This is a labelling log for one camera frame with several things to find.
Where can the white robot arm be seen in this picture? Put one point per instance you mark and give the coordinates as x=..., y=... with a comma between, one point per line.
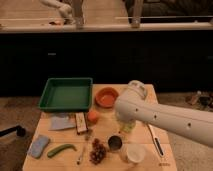
x=131, y=105

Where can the small green cup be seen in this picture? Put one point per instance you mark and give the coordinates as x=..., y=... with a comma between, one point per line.
x=127, y=127

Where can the metal cup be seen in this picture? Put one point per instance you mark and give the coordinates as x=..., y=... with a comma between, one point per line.
x=114, y=143

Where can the orange bowl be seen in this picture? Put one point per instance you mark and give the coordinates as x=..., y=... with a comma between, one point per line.
x=106, y=97

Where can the orange fruit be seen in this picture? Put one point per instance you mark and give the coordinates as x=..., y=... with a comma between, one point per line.
x=93, y=116

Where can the brown wooden block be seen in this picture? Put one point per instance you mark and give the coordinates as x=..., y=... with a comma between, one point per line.
x=81, y=124

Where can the green plastic tray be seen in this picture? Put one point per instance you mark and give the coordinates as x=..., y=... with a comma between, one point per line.
x=67, y=95

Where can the grey blue cloth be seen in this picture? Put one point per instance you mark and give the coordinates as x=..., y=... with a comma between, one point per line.
x=60, y=122

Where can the bunch of purple grapes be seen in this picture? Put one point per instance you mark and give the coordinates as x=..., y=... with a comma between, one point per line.
x=98, y=152

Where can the green cucumber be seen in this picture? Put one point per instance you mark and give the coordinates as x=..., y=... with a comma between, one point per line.
x=60, y=148

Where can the blue sponge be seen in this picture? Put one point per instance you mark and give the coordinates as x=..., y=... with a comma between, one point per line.
x=38, y=145

